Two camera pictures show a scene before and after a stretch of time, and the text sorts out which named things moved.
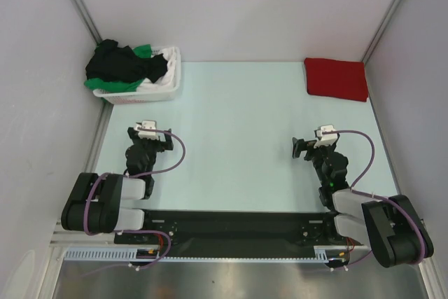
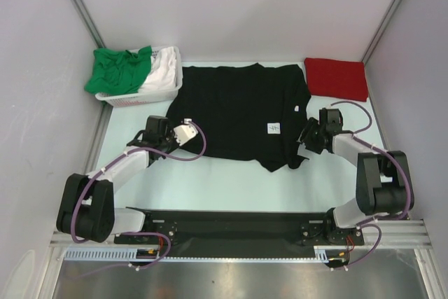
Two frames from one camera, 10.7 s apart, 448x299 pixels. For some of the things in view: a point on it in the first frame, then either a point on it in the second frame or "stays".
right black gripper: (300, 144) to (304, 136)
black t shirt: (113, 63) to (249, 112)
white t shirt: (168, 81) stays
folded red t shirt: (337, 78) stays
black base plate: (178, 233) stays
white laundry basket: (142, 96) stays
